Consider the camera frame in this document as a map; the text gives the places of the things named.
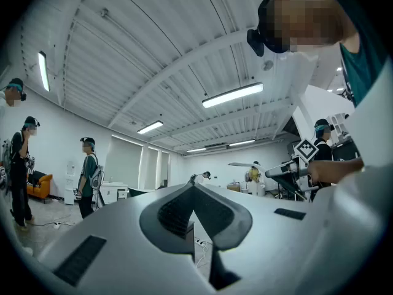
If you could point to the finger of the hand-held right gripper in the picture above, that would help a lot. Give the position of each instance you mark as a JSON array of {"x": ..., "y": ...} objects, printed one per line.
[{"x": 282, "y": 170}]

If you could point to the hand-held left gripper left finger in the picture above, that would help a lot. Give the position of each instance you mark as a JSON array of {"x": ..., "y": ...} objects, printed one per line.
[{"x": 122, "y": 226}]

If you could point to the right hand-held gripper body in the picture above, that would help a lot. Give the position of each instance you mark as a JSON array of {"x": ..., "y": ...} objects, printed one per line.
[{"x": 306, "y": 151}]

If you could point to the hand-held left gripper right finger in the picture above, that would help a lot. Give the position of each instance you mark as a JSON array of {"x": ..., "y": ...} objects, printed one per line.
[{"x": 270, "y": 241}]

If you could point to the person's right forearm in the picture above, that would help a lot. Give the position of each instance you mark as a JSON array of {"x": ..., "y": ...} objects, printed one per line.
[{"x": 347, "y": 167}]

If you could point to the person's right hand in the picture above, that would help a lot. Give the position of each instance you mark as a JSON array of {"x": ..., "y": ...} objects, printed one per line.
[{"x": 319, "y": 172}]

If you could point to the white cabinet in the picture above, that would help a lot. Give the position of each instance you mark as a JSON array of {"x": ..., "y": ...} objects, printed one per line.
[{"x": 114, "y": 191}]

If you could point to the long ceiling light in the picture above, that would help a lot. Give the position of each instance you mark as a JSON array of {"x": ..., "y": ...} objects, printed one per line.
[
  {"x": 44, "y": 71},
  {"x": 232, "y": 95},
  {"x": 242, "y": 143},
  {"x": 150, "y": 127},
  {"x": 196, "y": 150}
]

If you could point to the large cardboard box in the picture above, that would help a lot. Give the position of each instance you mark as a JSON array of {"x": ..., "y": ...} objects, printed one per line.
[{"x": 233, "y": 187}]

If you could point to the white power strip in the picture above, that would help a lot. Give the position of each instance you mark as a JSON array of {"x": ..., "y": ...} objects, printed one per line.
[{"x": 57, "y": 225}]

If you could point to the white water dispenser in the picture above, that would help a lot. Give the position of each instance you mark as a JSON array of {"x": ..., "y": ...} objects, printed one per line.
[{"x": 70, "y": 183}]

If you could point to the orange sofa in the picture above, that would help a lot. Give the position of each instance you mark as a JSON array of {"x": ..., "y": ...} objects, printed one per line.
[{"x": 41, "y": 186}]

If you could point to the person's teal shirt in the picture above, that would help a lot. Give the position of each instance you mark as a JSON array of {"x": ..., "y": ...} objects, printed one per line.
[{"x": 365, "y": 60}]

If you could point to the person's head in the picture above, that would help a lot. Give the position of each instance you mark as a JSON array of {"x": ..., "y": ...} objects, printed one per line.
[{"x": 310, "y": 17}]

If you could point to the black head-worn camera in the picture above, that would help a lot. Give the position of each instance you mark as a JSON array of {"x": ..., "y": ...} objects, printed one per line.
[{"x": 261, "y": 38}]

